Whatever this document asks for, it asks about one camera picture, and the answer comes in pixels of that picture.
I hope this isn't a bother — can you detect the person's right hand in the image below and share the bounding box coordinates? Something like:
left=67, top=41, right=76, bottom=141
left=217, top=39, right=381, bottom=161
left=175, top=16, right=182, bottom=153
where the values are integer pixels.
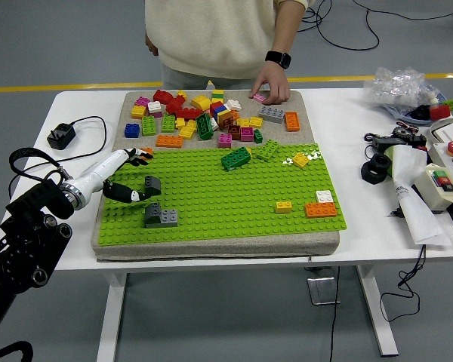
left=144, top=32, right=160, bottom=57

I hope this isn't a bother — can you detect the person's left hand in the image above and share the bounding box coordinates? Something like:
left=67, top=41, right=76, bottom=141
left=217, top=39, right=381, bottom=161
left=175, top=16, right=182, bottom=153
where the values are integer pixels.
left=248, top=60, right=291, bottom=106

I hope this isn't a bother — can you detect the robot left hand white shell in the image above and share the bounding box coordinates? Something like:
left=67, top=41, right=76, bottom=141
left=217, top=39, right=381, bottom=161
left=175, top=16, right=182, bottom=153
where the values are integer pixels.
left=63, top=147, right=154, bottom=207

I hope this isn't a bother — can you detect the dark grey sloped brick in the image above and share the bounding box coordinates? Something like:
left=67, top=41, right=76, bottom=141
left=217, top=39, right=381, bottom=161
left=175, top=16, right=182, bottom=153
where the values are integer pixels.
left=143, top=202, right=162, bottom=229
left=143, top=175, right=162, bottom=197

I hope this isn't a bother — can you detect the light grey long brick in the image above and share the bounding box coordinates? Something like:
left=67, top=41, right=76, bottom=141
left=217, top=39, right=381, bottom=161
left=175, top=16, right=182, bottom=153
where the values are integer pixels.
left=153, top=208, right=179, bottom=229
left=258, top=106, right=287, bottom=124

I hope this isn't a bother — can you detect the red sloped brick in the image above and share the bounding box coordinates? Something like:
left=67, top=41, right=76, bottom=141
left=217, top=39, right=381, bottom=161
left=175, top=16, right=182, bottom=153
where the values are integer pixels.
left=153, top=89, right=174, bottom=106

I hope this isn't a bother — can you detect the lime green long brick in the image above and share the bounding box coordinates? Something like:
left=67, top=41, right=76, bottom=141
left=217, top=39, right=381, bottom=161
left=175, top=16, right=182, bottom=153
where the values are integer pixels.
left=160, top=113, right=177, bottom=133
left=141, top=115, right=157, bottom=137
left=256, top=139, right=281, bottom=162

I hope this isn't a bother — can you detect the yellow arch brick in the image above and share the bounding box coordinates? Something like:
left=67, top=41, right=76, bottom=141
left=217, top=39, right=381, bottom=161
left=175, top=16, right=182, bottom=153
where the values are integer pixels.
left=190, top=94, right=213, bottom=112

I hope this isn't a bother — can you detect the red long brick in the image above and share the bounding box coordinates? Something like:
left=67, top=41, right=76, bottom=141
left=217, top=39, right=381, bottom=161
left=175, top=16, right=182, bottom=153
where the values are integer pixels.
left=175, top=107, right=204, bottom=121

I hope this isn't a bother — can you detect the dark green long brick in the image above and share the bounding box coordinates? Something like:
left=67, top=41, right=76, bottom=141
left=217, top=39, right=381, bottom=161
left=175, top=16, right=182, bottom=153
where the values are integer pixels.
left=195, top=112, right=215, bottom=141
left=220, top=146, right=252, bottom=173

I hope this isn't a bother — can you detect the yellow long brick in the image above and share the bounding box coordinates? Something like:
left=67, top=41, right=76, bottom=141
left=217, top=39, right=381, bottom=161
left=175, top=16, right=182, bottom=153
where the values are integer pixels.
left=178, top=119, right=198, bottom=141

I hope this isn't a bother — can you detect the green studded baseplate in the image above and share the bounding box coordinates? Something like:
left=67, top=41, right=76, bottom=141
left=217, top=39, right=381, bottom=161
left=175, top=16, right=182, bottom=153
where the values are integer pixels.
left=97, top=143, right=347, bottom=246

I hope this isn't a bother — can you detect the black wristwatch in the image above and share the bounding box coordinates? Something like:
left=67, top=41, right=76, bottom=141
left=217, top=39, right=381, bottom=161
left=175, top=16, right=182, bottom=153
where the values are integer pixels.
left=264, top=50, right=292, bottom=70

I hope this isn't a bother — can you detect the black power plug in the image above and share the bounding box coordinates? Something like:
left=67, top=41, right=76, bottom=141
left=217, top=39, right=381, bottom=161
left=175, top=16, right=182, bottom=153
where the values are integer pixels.
left=47, top=123, right=77, bottom=151

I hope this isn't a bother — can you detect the grey-brown mat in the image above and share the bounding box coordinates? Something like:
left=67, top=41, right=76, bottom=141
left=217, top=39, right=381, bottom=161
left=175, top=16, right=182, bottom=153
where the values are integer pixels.
left=90, top=89, right=341, bottom=263

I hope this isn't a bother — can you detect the brown orange blue red tower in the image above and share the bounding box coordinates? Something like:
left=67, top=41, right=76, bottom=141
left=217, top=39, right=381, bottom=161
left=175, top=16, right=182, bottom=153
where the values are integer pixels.
left=209, top=100, right=238, bottom=131

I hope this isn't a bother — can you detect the person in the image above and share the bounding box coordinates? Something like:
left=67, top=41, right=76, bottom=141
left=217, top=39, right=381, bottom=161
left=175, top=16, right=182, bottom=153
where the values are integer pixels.
left=143, top=0, right=316, bottom=91

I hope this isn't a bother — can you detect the clear plastic bag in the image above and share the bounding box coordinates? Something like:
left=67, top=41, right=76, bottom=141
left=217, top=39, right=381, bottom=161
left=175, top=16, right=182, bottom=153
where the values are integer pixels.
left=363, top=66, right=445, bottom=116

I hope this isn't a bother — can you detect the black power adapter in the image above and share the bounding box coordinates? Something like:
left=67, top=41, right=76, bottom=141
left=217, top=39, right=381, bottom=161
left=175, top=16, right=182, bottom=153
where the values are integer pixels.
left=371, top=136, right=408, bottom=152

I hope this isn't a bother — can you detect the pale blue bowl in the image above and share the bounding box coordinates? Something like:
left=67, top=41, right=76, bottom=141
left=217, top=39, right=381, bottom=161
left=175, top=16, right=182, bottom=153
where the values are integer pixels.
left=383, top=92, right=453, bottom=124

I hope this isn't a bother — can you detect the large black nut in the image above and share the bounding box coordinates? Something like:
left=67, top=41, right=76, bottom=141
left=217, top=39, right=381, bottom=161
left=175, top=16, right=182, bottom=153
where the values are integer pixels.
left=360, top=153, right=393, bottom=186

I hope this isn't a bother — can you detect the small black part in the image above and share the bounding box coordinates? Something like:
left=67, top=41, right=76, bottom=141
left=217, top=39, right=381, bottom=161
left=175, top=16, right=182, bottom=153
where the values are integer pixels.
left=409, top=105, right=432, bottom=121

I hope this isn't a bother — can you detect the white table leg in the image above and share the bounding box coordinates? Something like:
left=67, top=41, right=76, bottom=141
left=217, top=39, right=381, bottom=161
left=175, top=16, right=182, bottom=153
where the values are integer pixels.
left=355, top=265, right=399, bottom=357
left=96, top=271, right=128, bottom=362

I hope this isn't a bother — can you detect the white flat device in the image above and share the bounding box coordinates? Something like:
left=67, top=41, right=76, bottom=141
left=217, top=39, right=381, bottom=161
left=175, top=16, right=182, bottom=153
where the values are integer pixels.
left=428, top=118, right=453, bottom=146

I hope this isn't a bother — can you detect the control box with buttons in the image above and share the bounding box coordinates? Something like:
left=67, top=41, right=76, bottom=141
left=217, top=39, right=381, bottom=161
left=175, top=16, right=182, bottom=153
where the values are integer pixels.
left=427, top=140, right=453, bottom=227

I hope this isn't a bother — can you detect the white paper sheet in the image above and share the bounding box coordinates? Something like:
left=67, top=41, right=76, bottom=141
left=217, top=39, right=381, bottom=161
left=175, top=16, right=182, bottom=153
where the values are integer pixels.
left=390, top=145, right=453, bottom=247

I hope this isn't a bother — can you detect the metal floor plate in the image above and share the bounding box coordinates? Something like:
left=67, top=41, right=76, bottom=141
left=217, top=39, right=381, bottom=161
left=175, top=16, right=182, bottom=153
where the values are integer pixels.
left=307, top=277, right=341, bottom=305

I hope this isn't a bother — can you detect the black plug cord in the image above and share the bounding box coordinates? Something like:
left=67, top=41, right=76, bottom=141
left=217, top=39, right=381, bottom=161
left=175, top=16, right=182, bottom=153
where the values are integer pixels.
left=8, top=115, right=108, bottom=201

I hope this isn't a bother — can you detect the black floor cable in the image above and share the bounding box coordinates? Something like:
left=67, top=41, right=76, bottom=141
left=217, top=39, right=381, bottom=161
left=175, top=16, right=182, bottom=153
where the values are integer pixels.
left=353, top=0, right=453, bottom=20
left=297, top=0, right=381, bottom=51

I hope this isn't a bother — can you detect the black motor with red wires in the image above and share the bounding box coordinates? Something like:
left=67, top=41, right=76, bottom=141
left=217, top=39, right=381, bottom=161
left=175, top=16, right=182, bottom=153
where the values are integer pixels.
left=392, top=126, right=427, bottom=150

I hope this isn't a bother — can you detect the small white switch box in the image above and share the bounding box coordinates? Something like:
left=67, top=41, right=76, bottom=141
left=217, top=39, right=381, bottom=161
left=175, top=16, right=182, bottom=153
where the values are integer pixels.
left=414, top=163, right=453, bottom=215

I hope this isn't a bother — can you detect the black hanging cable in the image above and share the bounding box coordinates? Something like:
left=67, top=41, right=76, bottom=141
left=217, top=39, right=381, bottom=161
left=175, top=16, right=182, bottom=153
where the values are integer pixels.
left=328, top=265, right=341, bottom=362
left=380, top=244, right=427, bottom=323

